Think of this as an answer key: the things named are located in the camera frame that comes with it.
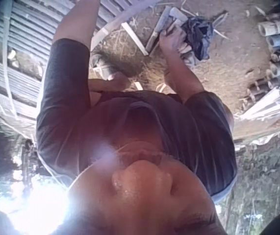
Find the person's right hand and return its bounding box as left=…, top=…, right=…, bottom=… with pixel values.
left=158, top=27, right=194, bottom=59

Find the dark blue cloth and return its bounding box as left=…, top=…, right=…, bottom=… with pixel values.
left=183, top=16, right=217, bottom=61

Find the short white bamboo slat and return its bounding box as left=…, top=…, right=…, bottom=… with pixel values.
left=121, top=22, right=148, bottom=56

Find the long curved bamboo strip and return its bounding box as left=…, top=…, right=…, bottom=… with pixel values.
left=90, top=0, right=160, bottom=53

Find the pile of bamboo poles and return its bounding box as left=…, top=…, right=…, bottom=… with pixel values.
left=237, top=17, right=280, bottom=120

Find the white plastic sheet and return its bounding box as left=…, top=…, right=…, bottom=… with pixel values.
left=236, top=131, right=280, bottom=149

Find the large woven bamboo frame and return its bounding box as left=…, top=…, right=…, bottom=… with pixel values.
left=0, top=0, right=121, bottom=140

